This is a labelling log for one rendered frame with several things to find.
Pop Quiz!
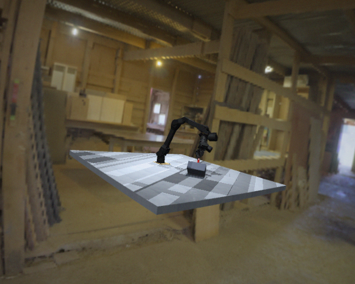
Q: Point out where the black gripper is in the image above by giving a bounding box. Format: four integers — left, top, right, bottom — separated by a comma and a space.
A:
195, 139, 209, 160

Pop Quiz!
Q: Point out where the grey square panel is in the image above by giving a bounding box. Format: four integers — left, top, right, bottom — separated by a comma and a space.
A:
185, 161, 206, 179

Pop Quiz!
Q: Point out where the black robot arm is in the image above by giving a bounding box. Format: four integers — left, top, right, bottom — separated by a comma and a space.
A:
156, 117, 218, 163

